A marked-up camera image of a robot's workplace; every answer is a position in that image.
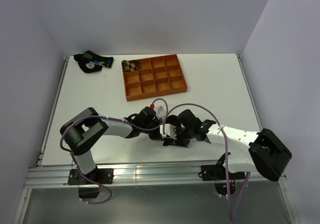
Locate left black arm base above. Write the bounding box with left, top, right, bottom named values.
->
left=67, top=168, right=114, bottom=185

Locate orange compartment tray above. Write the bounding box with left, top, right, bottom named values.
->
left=122, top=54, right=188, bottom=101

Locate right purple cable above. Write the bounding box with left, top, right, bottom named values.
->
left=160, top=103, right=252, bottom=221

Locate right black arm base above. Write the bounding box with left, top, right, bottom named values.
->
left=198, top=164, right=246, bottom=181

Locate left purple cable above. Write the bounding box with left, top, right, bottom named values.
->
left=59, top=98, right=169, bottom=205

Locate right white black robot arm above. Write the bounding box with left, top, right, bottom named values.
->
left=159, top=109, right=292, bottom=181

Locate black blue sock pile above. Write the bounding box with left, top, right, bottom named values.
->
left=73, top=51, right=114, bottom=74

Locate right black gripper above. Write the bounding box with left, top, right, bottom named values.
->
left=170, top=125, right=194, bottom=148

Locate black white striped sock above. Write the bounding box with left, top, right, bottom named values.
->
left=165, top=115, right=181, bottom=127

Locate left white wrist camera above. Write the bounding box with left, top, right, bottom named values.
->
left=149, top=104, right=165, bottom=114

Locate aluminium front rail frame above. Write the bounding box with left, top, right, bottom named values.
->
left=23, top=160, right=287, bottom=189

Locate purple cable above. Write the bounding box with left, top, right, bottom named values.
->
left=59, top=98, right=169, bottom=205
left=160, top=103, right=252, bottom=221

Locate brown yellow argyle sock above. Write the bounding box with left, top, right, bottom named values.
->
left=121, top=60, right=139, bottom=73

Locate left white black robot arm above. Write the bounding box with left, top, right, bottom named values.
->
left=60, top=107, right=163, bottom=183

